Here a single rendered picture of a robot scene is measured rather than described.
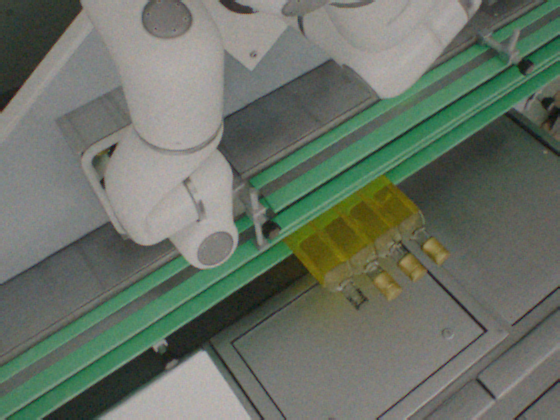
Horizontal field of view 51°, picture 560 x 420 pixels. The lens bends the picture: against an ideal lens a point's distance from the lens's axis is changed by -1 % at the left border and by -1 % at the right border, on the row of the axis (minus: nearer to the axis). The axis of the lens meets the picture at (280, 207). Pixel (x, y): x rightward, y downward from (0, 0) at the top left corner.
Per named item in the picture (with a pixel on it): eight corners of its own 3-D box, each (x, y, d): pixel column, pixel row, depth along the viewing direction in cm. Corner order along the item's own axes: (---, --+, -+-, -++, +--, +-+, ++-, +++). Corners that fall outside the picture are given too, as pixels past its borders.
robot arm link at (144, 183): (192, 58, 57) (198, 160, 76) (69, 119, 53) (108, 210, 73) (241, 122, 55) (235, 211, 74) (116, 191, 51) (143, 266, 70)
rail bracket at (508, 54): (470, 42, 120) (521, 79, 114) (478, 13, 114) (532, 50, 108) (484, 34, 121) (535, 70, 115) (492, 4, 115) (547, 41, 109)
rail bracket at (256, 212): (232, 222, 110) (271, 270, 104) (220, 167, 96) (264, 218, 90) (246, 214, 111) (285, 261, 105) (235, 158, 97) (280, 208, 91)
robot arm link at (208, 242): (161, 197, 64) (235, 155, 67) (124, 154, 72) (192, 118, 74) (200, 285, 75) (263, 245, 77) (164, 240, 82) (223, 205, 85)
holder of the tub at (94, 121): (108, 220, 110) (127, 249, 106) (54, 119, 87) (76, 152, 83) (187, 174, 115) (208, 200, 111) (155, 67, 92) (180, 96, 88)
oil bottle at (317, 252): (265, 221, 119) (333, 300, 108) (263, 205, 114) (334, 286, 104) (288, 207, 120) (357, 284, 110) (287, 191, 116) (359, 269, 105)
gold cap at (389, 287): (371, 287, 108) (387, 304, 106) (372, 278, 105) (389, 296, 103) (386, 276, 109) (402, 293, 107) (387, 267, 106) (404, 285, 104)
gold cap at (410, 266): (395, 269, 110) (411, 286, 108) (398, 259, 107) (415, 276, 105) (409, 259, 111) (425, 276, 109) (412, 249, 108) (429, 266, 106)
